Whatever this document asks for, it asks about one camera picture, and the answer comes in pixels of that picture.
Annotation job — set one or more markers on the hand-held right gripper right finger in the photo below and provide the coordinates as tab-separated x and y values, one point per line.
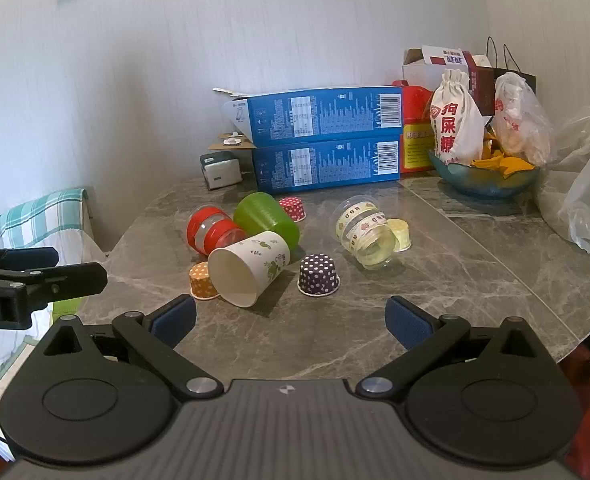
407	322

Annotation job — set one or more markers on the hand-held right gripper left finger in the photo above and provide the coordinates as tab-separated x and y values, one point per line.
175	319

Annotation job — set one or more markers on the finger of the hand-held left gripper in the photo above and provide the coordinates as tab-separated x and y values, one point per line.
30	259
75	280

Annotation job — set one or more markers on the red plastic cup clear band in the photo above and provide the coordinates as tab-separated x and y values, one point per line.
198	230

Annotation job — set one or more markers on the clear plastic cup patterned band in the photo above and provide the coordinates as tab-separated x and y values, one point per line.
367	232

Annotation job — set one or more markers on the white paper cup green print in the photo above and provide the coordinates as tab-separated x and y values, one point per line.
257	260

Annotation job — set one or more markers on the green plastic cup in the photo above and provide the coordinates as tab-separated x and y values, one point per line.
265	215

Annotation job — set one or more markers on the green plaid cloth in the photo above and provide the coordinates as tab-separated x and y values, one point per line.
40	217

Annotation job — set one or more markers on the orange dotted cupcake liner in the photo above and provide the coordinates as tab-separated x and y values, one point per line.
200	280

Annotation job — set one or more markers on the yellow cupcake liner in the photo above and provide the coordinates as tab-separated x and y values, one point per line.
403	234

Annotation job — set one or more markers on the purple dotted cupcake liner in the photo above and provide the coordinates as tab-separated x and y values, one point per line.
319	275

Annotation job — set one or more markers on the small grey and white device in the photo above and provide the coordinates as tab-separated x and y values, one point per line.
220	170

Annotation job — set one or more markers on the blue glass bowl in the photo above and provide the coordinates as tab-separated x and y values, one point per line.
485	182

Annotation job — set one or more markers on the red dotted cupcake liner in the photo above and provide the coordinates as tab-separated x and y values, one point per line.
294	208

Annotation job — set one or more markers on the blue cardboard box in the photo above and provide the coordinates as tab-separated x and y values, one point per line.
315	115
325	165

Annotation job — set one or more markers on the small white plastic part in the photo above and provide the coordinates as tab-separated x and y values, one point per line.
233	140

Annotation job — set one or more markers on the yellow snack packets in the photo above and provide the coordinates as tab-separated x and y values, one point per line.
510	164

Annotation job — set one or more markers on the red box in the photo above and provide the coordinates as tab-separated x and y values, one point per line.
417	130

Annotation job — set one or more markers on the large clear plastic bag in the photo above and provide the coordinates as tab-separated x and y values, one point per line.
585	195

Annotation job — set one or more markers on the plastic bag of snacks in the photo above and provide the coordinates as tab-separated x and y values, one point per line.
520	120

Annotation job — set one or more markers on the white and red carton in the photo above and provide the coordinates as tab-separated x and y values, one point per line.
425	67

